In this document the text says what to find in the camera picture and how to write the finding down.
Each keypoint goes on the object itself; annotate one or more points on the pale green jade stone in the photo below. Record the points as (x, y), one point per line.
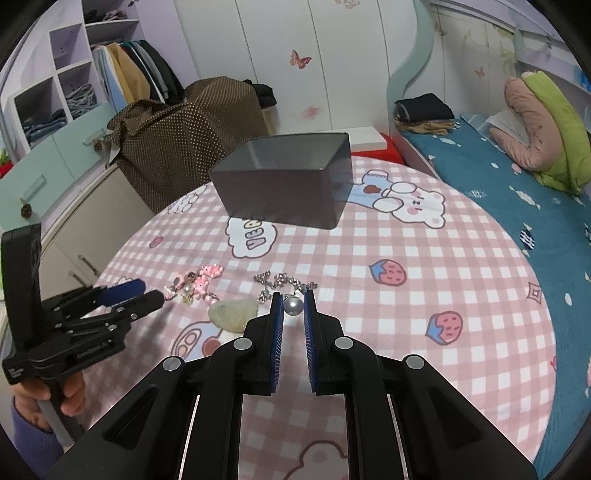
(233, 316)

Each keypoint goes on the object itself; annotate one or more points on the folded black clothes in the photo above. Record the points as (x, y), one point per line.
(425, 108)

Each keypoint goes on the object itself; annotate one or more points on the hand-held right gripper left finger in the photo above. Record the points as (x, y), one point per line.
(277, 332)

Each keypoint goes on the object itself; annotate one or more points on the row of hanging clothes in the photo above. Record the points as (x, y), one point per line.
(134, 74)

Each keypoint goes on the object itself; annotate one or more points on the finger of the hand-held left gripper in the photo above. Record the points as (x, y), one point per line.
(143, 303)
(122, 291)

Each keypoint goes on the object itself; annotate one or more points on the blue candy print bedsheet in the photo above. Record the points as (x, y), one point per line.
(508, 217)

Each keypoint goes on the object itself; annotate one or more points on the grey metal box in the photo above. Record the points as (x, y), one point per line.
(277, 194)

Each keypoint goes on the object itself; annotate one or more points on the pink brown butterfly sticker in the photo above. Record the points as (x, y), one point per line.
(300, 59)

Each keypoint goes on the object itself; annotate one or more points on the red stool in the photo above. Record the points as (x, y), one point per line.
(392, 150)

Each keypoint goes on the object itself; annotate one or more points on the folded blue jeans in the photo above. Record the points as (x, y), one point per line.
(81, 97)
(44, 124)

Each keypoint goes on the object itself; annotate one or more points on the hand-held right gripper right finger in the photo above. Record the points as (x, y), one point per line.
(308, 332)

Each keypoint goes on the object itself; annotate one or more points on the brown polka dot bag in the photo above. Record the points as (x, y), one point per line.
(184, 138)

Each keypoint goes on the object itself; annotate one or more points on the faint pink butterfly sticker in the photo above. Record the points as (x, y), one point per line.
(311, 111)

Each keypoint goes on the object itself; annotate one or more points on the white wardrobe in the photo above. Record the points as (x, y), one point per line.
(323, 69)

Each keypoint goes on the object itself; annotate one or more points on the white flat board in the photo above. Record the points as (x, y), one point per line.
(367, 137)

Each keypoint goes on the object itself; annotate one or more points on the white pearl bead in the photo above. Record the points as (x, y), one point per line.
(293, 307)

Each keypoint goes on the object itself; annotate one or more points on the pink checkered bear tablecloth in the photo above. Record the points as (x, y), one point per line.
(415, 323)

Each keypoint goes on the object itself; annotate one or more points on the purple cubby shelf unit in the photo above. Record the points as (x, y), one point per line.
(69, 41)

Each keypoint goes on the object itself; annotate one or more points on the person's left hand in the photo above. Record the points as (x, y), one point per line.
(71, 399)

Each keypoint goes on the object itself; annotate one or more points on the folded beige clothes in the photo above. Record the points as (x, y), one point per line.
(429, 128)

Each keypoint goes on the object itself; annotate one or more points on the teal drawer cabinet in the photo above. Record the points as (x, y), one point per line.
(60, 152)

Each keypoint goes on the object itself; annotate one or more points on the person's left forearm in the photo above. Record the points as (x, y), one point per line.
(32, 434)

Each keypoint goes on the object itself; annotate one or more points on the teal bunk bed frame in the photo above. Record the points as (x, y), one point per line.
(415, 60)

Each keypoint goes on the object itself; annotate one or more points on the pinecone ornament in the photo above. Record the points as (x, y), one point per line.
(25, 211)
(96, 144)

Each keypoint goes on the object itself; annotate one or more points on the green rolled quilt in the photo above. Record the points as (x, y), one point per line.
(565, 124)

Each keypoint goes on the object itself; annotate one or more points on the grey clothes on shelf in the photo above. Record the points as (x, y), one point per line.
(111, 14)

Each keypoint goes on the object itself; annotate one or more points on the white pillow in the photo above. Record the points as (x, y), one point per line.
(508, 124)

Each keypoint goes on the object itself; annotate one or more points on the black crumpled garment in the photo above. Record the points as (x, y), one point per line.
(265, 94)

